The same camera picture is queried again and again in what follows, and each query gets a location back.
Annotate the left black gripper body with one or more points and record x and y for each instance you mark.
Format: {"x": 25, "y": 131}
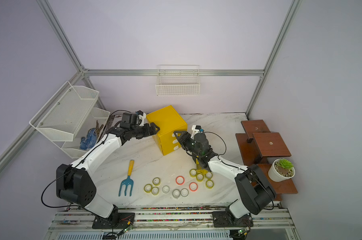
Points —
{"x": 139, "y": 132}

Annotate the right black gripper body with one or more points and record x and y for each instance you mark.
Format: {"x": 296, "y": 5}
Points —
{"x": 189, "y": 144}

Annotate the yellow plastic drawer cabinet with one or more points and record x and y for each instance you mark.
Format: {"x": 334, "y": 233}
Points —
{"x": 168, "y": 120}

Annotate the yellow tape roll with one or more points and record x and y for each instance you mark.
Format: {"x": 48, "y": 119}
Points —
{"x": 148, "y": 188}
{"x": 156, "y": 181}
{"x": 193, "y": 173}
{"x": 199, "y": 177}
{"x": 208, "y": 175}
{"x": 155, "y": 191}
{"x": 209, "y": 184}

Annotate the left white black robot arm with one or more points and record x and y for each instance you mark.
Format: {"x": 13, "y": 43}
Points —
{"x": 74, "y": 182}

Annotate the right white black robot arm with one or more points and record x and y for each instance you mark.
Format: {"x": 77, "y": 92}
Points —
{"x": 254, "y": 189}

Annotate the red tape roll upper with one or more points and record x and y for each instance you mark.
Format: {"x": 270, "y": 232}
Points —
{"x": 180, "y": 180}

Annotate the red tape roll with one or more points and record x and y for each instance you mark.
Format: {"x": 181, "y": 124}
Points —
{"x": 180, "y": 180}
{"x": 193, "y": 187}

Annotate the red tape roll lower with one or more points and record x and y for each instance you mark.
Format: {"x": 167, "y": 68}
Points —
{"x": 193, "y": 187}

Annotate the white tape roll right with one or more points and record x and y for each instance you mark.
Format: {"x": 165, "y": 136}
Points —
{"x": 184, "y": 192}

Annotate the white tape roll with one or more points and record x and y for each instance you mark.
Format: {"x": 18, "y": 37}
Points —
{"x": 166, "y": 189}
{"x": 176, "y": 193}
{"x": 184, "y": 192}

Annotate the white tape roll middle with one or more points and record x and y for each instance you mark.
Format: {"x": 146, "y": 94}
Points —
{"x": 176, "y": 193}

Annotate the white tape roll left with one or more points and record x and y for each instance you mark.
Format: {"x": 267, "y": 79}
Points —
{"x": 166, "y": 189}

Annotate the yellow black work glove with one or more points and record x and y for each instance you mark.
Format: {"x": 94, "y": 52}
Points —
{"x": 200, "y": 168}

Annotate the brown pruning tool on shelf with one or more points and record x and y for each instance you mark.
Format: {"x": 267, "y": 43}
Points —
{"x": 98, "y": 129}

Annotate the blue cloth item on shelf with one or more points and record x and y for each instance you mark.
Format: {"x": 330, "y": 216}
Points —
{"x": 89, "y": 141}

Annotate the brown wooden stepped shelf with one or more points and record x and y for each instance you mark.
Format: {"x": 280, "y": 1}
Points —
{"x": 257, "y": 144}

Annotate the potted succulent white pot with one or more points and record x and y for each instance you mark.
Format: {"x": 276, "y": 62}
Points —
{"x": 281, "y": 170}

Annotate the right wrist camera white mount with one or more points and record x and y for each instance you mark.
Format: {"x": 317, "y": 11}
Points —
{"x": 196, "y": 129}

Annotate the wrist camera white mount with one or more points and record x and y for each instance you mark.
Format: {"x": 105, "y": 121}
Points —
{"x": 141, "y": 116}
{"x": 196, "y": 129}

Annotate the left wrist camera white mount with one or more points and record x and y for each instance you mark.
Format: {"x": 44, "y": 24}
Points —
{"x": 141, "y": 116}

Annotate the teal garden fork yellow handle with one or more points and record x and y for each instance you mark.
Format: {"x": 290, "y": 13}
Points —
{"x": 128, "y": 182}

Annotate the white wire wall basket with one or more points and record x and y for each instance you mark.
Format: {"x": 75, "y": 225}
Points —
{"x": 178, "y": 80}

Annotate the white mesh two-tier wall shelf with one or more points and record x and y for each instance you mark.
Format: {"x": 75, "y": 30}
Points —
{"x": 68, "y": 116}

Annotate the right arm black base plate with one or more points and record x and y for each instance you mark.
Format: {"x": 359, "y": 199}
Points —
{"x": 224, "y": 219}

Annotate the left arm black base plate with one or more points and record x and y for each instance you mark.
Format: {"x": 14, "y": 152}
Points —
{"x": 115, "y": 221}

